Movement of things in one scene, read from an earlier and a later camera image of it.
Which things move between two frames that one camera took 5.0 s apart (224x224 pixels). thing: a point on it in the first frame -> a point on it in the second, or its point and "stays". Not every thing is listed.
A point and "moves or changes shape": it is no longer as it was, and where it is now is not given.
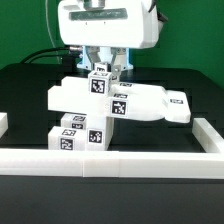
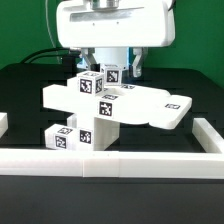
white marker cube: x=100 y=67 -> x=112 y=75
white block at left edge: x=3 y=123 stays
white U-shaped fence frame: x=50 y=162 stays
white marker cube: x=99 y=83 moves or changes shape
